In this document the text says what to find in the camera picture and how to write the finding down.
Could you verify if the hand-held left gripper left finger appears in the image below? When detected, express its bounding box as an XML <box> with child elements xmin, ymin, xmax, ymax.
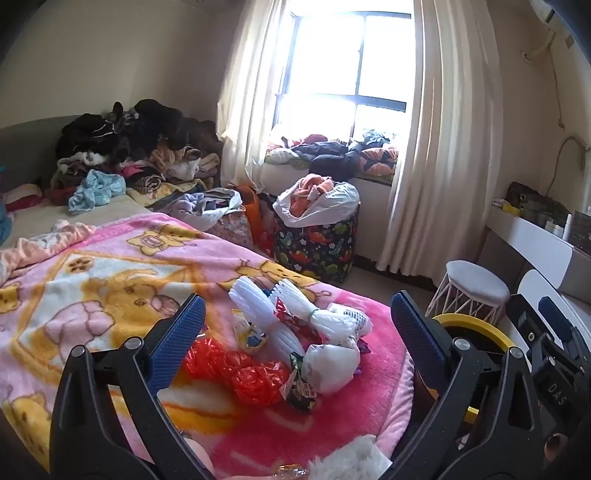
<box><xmin>49</xmin><ymin>294</ymin><xmax>218</xmax><ymax>480</ymax></box>

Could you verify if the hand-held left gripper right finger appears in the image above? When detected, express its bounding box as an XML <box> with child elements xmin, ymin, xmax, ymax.
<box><xmin>390</xmin><ymin>291</ymin><xmax>546</xmax><ymax>480</ymax></box>

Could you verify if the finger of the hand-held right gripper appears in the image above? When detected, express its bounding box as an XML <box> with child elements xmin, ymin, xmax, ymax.
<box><xmin>506</xmin><ymin>293</ymin><xmax>588</xmax><ymax>365</ymax></box>

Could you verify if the yellow rimmed black trash bin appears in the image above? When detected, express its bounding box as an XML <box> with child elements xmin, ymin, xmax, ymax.
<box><xmin>431</xmin><ymin>313</ymin><xmax>518</xmax><ymax>425</ymax></box>

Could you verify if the red plastic bag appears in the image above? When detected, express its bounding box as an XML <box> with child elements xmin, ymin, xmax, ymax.
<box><xmin>182</xmin><ymin>337</ymin><xmax>291</xmax><ymax>407</ymax></box>

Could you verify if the white foam net bundle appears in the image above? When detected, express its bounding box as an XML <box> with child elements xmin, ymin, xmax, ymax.
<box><xmin>228</xmin><ymin>276</ymin><xmax>375</xmax><ymax>365</ymax></box>

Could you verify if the person's left hand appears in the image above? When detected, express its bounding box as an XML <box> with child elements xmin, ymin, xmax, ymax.
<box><xmin>184</xmin><ymin>438</ymin><xmax>216</xmax><ymax>480</ymax></box>

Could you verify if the white chair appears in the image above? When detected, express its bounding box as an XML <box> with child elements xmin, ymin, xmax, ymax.
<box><xmin>517</xmin><ymin>270</ymin><xmax>591</xmax><ymax>324</ymax></box>

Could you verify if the white desk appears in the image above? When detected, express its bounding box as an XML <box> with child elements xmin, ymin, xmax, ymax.
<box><xmin>485</xmin><ymin>205</ymin><xmax>591</xmax><ymax>301</ymax></box>

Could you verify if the white round stool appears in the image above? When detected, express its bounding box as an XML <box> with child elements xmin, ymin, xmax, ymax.
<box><xmin>425</xmin><ymin>261</ymin><xmax>511</xmax><ymax>326</ymax></box>

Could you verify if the pink cartoon printed blanket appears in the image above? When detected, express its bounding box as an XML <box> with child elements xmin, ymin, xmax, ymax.
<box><xmin>0</xmin><ymin>213</ymin><xmax>416</xmax><ymax>480</ymax></box>

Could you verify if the dark patterned bag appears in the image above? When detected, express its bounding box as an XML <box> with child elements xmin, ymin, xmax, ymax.
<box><xmin>505</xmin><ymin>181</ymin><xmax>571</xmax><ymax>229</ymax></box>

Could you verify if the floral storage bag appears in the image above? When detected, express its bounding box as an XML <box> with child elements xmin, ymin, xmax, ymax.
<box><xmin>210</xmin><ymin>210</ymin><xmax>254</xmax><ymax>250</ymax></box>

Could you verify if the dinosaur print storage bag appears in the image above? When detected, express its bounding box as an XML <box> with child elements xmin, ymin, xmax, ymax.
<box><xmin>272</xmin><ymin>203</ymin><xmax>360</xmax><ymax>284</ymax></box>

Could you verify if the white fluffy cloth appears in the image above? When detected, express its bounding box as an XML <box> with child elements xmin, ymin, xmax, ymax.
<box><xmin>307</xmin><ymin>434</ymin><xmax>393</xmax><ymax>480</ymax></box>

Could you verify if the large white plastic liner bag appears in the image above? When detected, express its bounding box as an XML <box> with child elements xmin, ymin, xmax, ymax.
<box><xmin>273</xmin><ymin>181</ymin><xmax>361</xmax><ymax>227</ymax></box>

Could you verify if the orange bag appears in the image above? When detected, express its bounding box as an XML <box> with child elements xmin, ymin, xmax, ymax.
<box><xmin>238</xmin><ymin>185</ymin><xmax>265</xmax><ymax>245</ymax></box>

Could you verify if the peach fleece blanket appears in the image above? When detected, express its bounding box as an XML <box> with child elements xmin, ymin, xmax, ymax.
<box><xmin>0</xmin><ymin>222</ymin><xmax>98</xmax><ymax>282</ymax></box>

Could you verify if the light blue cloth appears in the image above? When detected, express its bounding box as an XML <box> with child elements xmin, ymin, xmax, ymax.
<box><xmin>69</xmin><ymin>169</ymin><xmax>126</xmax><ymax>213</ymax></box>

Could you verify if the orange cloth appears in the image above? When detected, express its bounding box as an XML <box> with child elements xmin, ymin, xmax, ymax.
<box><xmin>295</xmin><ymin>174</ymin><xmax>335</xmax><ymax>215</ymax></box>

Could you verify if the bed with beige sheet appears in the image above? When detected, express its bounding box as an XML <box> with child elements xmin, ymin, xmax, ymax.
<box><xmin>0</xmin><ymin>115</ymin><xmax>222</xmax><ymax>250</ymax></box>

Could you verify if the wide cream curtain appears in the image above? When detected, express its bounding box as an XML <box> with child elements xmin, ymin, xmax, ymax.
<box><xmin>376</xmin><ymin>0</ymin><xmax>504</xmax><ymax>278</ymax></box>

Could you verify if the heap of windowsill clothes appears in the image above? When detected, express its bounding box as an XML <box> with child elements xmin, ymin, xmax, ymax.
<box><xmin>265</xmin><ymin>130</ymin><xmax>400</xmax><ymax>178</ymax></box>

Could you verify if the pile of clothes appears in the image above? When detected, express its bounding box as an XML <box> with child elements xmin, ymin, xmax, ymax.
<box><xmin>44</xmin><ymin>98</ymin><xmax>225</xmax><ymax>208</ymax></box>

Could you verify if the red and white cloth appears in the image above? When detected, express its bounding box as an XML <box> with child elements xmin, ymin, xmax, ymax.
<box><xmin>0</xmin><ymin>184</ymin><xmax>44</xmax><ymax>213</ymax></box>

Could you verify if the narrow cream curtain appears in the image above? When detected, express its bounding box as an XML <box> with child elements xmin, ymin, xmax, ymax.
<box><xmin>217</xmin><ymin>0</ymin><xmax>301</xmax><ymax>190</ymax></box>

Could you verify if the window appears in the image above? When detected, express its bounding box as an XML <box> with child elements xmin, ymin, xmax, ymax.
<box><xmin>272</xmin><ymin>9</ymin><xmax>414</xmax><ymax>144</ymax></box>

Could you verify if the air conditioner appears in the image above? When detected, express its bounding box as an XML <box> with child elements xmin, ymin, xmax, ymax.
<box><xmin>529</xmin><ymin>0</ymin><xmax>578</xmax><ymax>33</ymax></box>

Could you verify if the wall cable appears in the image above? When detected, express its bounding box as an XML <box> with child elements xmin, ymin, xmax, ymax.
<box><xmin>547</xmin><ymin>134</ymin><xmax>589</xmax><ymax>195</ymax></box>

